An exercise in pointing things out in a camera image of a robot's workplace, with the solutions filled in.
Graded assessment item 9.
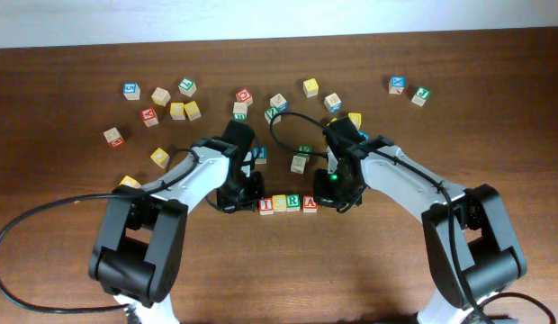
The red I block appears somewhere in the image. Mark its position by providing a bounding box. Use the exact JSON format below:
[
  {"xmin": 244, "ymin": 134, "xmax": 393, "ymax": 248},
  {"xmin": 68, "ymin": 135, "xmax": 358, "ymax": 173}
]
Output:
[{"xmin": 258, "ymin": 198, "xmax": 274, "ymax": 215}]

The red A block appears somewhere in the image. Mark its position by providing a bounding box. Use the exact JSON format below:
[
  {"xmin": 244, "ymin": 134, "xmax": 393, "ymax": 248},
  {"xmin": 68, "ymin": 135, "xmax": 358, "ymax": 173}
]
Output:
[{"xmin": 302, "ymin": 195, "xmax": 319, "ymax": 213}]

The yellow C block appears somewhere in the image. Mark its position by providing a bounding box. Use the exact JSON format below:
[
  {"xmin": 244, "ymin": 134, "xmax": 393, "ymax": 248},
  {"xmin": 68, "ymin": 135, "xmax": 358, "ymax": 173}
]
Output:
[{"xmin": 272, "ymin": 194, "xmax": 287, "ymax": 212}]

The green R block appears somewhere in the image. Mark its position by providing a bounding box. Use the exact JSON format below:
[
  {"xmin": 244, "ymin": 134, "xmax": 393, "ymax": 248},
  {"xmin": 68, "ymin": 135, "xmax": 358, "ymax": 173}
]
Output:
[{"xmin": 286, "ymin": 194, "xmax": 302, "ymax": 212}]

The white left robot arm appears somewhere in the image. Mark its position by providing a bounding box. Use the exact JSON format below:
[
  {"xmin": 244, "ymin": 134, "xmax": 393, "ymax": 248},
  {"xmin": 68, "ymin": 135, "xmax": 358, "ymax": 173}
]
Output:
[{"xmin": 88, "ymin": 121, "xmax": 264, "ymax": 323}]

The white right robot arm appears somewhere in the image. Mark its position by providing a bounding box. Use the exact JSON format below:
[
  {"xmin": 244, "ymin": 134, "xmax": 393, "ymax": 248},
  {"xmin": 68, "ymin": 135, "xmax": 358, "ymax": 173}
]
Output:
[{"xmin": 313, "ymin": 117, "xmax": 527, "ymax": 323}]

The blue P block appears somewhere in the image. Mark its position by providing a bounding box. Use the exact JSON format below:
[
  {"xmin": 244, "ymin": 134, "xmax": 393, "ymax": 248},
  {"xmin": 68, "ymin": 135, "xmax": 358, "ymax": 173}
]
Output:
[{"xmin": 253, "ymin": 146, "xmax": 267, "ymax": 165}]

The wooden K block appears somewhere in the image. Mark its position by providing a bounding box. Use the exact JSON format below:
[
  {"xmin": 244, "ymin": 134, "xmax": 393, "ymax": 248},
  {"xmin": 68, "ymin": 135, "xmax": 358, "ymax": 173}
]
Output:
[{"xmin": 290, "ymin": 156, "xmax": 307, "ymax": 174}]

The green V block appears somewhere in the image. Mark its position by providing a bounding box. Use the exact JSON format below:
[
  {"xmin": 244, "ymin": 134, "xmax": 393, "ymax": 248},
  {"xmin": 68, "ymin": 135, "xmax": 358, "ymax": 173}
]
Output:
[{"xmin": 297, "ymin": 145, "xmax": 312, "ymax": 161}]

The yellow block right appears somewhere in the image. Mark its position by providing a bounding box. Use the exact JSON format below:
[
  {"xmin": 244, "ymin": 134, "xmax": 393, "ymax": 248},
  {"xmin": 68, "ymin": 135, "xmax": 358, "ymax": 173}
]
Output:
[{"xmin": 347, "ymin": 112, "xmax": 362, "ymax": 130}]

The wooden block blue D side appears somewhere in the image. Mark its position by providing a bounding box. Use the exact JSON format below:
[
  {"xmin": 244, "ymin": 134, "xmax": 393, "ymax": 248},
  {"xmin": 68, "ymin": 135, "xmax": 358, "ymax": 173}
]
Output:
[{"xmin": 324, "ymin": 93, "xmax": 342, "ymax": 113}]

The green Z block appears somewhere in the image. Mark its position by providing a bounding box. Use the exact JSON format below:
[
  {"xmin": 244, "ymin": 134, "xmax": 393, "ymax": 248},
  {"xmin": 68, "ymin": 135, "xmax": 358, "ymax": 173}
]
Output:
[{"xmin": 265, "ymin": 107, "xmax": 281, "ymax": 124}]

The wooden block green side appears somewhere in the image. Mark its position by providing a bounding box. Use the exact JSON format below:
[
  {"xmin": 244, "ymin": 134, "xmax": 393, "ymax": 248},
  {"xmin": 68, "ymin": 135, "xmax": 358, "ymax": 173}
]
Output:
[{"xmin": 233, "ymin": 102, "xmax": 248, "ymax": 121}]

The yellow block mid left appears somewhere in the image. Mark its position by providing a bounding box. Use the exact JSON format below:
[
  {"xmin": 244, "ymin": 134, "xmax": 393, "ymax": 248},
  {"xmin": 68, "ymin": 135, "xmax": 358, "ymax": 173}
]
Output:
[{"xmin": 150, "ymin": 148, "xmax": 170, "ymax": 169}]

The red G block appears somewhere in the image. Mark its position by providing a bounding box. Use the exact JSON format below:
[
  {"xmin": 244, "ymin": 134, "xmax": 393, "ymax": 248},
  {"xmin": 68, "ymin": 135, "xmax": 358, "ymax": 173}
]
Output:
[{"xmin": 236, "ymin": 88, "xmax": 253, "ymax": 105}]

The yellow block beside left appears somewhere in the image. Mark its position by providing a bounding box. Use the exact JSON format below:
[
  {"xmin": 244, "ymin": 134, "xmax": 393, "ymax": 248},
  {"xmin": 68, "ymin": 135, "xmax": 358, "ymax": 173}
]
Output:
[{"xmin": 184, "ymin": 101, "xmax": 202, "ymax": 121}]

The wooden block blue L side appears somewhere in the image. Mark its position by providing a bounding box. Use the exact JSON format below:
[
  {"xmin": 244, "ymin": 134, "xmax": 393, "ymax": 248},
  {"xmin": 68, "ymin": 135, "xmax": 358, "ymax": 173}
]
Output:
[{"xmin": 270, "ymin": 94, "xmax": 288, "ymax": 113}]

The yellow M block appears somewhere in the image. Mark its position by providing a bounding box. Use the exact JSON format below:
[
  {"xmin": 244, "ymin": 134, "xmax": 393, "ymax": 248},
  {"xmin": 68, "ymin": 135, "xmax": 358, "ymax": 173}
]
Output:
[{"xmin": 303, "ymin": 78, "xmax": 320, "ymax": 98}]

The yellow block lower left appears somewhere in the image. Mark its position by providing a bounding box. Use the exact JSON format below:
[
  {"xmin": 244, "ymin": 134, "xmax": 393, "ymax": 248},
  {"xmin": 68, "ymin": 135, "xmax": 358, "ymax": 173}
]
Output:
[{"xmin": 120, "ymin": 175, "xmax": 141, "ymax": 189}]

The blue X block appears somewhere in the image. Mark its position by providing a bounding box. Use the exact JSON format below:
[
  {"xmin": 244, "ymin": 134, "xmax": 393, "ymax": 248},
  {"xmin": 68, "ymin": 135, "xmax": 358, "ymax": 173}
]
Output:
[{"xmin": 388, "ymin": 76, "xmax": 406, "ymax": 95}]

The green L block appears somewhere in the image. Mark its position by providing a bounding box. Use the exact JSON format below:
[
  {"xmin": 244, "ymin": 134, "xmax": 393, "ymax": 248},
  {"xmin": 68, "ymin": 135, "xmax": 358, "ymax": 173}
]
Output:
[{"xmin": 178, "ymin": 77, "xmax": 197, "ymax": 97}]

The green J block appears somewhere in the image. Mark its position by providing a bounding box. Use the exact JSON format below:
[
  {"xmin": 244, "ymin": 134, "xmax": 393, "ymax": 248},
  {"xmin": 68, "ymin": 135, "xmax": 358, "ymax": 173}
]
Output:
[{"xmin": 411, "ymin": 86, "xmax": 431, "ymax": 107}]

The plain wooden block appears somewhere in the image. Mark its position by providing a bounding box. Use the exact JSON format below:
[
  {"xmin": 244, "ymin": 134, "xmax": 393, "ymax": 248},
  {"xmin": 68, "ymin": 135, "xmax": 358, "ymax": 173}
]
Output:
[{"xmin": 151, "ymin": 87, "xmax": 171, "ymax": 106}]

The wooden block red side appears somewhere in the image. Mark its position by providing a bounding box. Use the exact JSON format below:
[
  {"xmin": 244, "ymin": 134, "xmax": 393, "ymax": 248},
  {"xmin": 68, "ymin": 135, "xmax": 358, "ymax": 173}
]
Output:
[{"xmin": 103, "ymin": 127, "xmax": 125, "ymax": 148}]

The blue top block far left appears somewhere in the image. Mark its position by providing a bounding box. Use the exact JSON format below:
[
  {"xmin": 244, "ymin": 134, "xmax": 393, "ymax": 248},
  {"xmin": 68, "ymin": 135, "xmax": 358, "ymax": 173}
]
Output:
[{"xmin": 122, "ymin": 83, "xmax": 140, "ymax": 101}]

